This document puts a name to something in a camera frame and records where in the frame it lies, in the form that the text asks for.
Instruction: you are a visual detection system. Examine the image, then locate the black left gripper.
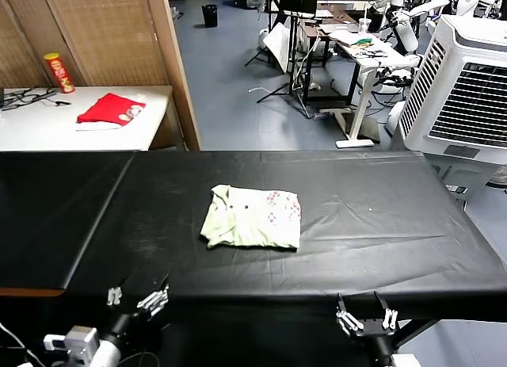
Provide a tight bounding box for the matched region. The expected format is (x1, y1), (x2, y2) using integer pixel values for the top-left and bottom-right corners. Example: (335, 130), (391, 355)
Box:
(107, 274), (170, 340)

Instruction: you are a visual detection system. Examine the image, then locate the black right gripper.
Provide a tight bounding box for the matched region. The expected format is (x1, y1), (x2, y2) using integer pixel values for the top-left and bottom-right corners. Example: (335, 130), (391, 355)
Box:
(336, 291), (397, 366)

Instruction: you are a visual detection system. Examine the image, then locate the light green t-shirt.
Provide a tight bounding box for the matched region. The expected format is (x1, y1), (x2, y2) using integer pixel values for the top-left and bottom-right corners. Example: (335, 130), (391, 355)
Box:
(199, 184), (303, 252)

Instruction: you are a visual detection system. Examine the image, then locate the large black table cover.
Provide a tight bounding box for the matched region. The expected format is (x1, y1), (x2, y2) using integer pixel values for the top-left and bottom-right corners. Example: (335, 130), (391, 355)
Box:
(63, 149), (507, 316)

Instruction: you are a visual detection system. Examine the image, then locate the small black table cover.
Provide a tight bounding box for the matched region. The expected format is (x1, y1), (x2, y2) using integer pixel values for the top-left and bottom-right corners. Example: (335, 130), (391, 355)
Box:
(0, 151), (135, 292)

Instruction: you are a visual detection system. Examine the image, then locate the red santa hat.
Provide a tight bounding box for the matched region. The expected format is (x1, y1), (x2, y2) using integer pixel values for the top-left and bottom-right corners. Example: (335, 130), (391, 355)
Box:
(75, 92), (147, 131)

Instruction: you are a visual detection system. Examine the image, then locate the white side table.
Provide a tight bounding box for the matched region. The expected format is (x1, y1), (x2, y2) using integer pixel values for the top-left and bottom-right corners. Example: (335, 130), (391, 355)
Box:
(0, 85), (174, 152)

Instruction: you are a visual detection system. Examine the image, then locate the red chips can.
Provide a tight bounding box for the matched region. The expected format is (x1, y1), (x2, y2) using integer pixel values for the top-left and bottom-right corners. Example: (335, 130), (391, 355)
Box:
(43, 52), (76, 94)

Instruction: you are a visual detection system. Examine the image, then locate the white air cooler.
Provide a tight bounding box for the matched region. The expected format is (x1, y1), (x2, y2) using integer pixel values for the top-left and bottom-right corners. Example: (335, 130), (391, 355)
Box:
(395, 13), (507, 165)

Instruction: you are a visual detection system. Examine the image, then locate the white standing desk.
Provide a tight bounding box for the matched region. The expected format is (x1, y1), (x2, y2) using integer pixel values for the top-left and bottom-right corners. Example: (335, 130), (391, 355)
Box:
(330, 29), (421, 148)

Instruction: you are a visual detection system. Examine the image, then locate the wooden folding screen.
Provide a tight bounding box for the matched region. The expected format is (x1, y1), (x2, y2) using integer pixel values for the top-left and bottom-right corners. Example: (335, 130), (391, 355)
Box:
(0, 0), (201, 151)

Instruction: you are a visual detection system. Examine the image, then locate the black-legged desk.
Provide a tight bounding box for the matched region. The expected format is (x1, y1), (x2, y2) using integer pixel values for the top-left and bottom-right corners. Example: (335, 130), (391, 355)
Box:
(287, 10), (353, 106)

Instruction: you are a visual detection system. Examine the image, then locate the black tripod stand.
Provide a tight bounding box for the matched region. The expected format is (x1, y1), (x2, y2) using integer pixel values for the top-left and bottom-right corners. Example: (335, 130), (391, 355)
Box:
(244, 0), (286, 67)

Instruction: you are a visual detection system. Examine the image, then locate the white humanoid robot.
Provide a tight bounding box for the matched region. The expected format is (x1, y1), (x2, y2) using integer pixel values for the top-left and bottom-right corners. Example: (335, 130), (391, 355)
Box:
(451, 0), (484, 16)
(372, 0), (452, 55)

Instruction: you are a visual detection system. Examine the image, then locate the white reflector board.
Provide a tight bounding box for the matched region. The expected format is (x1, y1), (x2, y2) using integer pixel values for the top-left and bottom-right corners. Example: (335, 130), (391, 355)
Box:
(263, 22), (290, 73)

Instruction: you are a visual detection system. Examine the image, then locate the black trash bin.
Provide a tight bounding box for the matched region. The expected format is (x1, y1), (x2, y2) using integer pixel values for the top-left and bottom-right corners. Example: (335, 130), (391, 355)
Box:
(200, 3), (219, 27)

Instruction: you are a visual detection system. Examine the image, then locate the silver laptop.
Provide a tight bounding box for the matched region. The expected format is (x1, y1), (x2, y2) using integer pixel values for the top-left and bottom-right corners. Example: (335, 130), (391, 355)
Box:
(319, 22), (360, 34)

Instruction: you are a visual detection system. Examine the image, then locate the plastic cup with straw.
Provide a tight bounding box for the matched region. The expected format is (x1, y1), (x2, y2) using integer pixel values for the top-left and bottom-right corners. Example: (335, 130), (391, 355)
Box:
(358, 8), (372, 35)

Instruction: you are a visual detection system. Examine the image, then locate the brown wooden desk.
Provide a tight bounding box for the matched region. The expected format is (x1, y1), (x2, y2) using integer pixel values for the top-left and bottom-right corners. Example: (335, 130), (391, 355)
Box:
(300, 6), (360, 35)

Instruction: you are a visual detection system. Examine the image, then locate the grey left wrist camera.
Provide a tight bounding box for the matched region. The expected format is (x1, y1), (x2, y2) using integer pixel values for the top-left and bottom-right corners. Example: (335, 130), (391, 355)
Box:
(42, 326), (99, 360)

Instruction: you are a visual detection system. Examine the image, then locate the black cable bundle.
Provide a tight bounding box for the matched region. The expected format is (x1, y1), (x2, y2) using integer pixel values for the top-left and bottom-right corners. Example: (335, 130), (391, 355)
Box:
(0, 86), (72, 111)

